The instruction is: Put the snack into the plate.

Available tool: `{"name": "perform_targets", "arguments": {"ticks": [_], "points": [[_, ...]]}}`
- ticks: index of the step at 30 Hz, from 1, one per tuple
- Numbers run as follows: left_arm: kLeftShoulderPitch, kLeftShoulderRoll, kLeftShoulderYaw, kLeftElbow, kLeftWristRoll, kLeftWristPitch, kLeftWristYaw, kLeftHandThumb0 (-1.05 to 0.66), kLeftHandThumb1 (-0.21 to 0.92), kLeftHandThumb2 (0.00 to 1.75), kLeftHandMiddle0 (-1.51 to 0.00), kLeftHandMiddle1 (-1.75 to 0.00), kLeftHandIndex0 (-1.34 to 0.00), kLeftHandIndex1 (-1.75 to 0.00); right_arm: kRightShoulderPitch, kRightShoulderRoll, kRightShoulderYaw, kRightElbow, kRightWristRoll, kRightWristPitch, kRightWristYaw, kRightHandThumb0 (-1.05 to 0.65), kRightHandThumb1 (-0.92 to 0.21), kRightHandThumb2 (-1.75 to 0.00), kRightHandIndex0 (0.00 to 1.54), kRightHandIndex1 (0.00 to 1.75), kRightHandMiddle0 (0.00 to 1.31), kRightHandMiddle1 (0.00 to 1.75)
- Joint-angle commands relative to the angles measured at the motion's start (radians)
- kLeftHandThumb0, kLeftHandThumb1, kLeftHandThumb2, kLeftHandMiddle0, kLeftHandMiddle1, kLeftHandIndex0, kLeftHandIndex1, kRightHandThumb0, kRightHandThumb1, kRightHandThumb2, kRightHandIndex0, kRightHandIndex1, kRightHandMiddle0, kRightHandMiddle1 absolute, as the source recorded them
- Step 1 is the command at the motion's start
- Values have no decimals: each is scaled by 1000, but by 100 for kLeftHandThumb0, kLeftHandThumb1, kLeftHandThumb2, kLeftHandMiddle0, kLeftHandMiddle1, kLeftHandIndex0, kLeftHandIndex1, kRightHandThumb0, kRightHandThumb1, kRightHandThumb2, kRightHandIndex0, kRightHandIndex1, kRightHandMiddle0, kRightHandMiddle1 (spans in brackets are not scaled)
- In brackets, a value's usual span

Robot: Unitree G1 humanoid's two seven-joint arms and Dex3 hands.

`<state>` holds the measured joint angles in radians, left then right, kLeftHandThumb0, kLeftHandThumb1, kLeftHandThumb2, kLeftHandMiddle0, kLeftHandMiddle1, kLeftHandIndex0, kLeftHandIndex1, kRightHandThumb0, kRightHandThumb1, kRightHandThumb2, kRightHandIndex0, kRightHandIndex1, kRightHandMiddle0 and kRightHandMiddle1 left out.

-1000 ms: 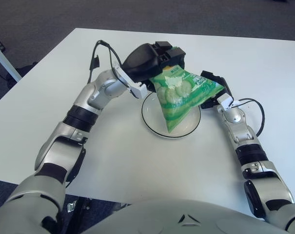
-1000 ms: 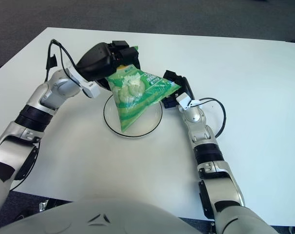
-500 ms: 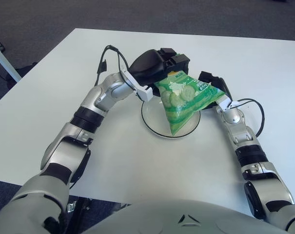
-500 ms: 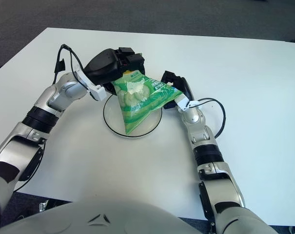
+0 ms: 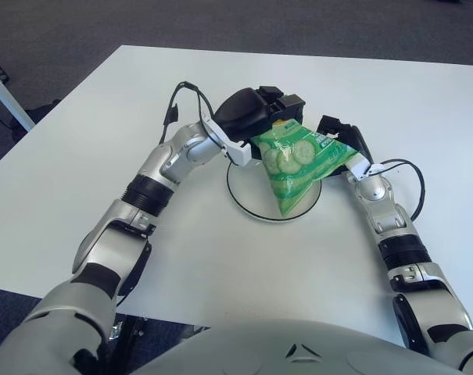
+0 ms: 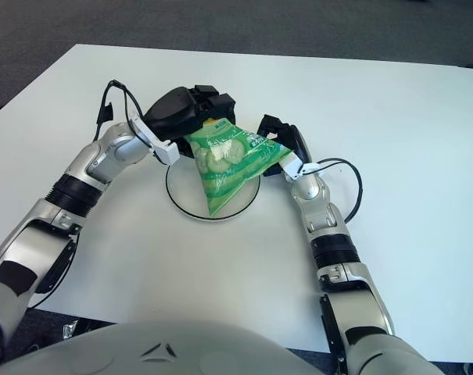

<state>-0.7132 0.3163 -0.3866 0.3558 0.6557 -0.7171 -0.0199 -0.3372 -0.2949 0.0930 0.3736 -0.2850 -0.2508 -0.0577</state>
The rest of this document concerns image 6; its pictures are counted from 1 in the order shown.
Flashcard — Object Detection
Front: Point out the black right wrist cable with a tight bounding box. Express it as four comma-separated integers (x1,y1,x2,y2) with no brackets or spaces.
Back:
310,158,363,223

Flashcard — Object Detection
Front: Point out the green potato chips bag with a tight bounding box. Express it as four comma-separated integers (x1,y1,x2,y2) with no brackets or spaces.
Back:
183,119,290,218

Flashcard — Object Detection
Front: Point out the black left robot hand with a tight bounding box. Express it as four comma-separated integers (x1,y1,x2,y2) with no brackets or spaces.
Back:
142,84,237,157

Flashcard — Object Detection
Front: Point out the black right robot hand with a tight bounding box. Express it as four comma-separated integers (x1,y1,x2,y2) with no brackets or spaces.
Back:
257,114,311,165

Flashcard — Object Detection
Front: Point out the silver robot torso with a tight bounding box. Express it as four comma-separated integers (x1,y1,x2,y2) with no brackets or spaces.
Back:
0,318,436,375

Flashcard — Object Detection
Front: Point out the white plate with black rim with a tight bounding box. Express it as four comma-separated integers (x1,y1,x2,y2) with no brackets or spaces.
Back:
165,163,261,222

